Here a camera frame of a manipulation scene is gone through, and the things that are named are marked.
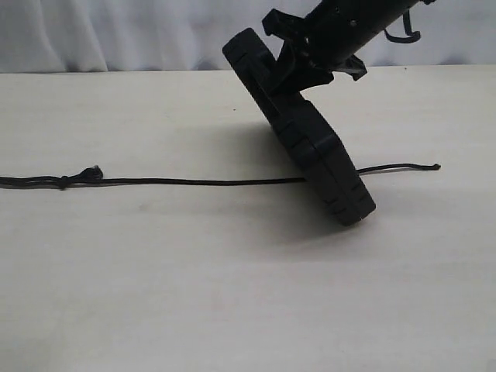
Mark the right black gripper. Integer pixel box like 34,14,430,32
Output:
256,9,367,95

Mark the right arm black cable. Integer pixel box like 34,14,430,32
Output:
384,7,421,43

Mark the black cord with knot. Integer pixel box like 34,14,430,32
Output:
0,163,442,191

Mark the black plastic carrying case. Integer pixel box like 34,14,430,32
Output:
222,28,376,226

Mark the white backdrop curtain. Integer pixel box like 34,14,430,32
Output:
1,1,495,73

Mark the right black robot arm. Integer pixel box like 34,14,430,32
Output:
262,0,421,95

